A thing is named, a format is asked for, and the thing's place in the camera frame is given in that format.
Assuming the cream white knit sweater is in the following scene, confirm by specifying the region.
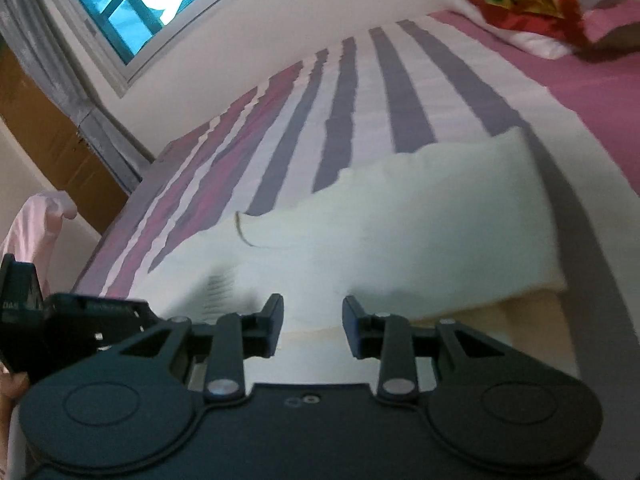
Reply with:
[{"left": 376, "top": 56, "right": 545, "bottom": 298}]
[{"left": 130, "top": 128, "right": 577, "bottom": 384}]

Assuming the person's left hand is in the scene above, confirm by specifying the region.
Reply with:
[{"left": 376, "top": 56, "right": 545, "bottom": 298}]
[{"left": 0, "top": 372, "right": 29, "bottom": 479}]

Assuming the pale pink blanket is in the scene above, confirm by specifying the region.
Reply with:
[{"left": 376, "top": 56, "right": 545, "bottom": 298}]
[{"left": 1, "top": 191, "right": 78, "bottom": 296}]

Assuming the brown wooden door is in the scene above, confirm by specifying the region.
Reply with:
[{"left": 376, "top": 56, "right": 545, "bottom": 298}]
[{"left": 1, "top": 46, "right": 127, "bottom": 233}]

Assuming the pink purple striped bed sheet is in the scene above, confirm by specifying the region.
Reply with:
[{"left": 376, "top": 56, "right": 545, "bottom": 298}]
[{"left": 75, "top": 12, "right": 639, "bottom": 479}]

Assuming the grey curtain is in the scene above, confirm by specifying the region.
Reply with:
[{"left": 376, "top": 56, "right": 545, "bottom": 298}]
[{"left": 1, "top": 0, "right": 151, "bottom": 194}]

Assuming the pink striped pillow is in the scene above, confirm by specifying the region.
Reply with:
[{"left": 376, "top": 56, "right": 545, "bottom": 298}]
[{"left": 578, "top": 0, "right": 640, "bottom": 50}]

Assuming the window with white frame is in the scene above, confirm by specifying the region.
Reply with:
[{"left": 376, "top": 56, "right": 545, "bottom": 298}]
[{"left": 29, "top": 0, "right": 302, "bottom": 98}]

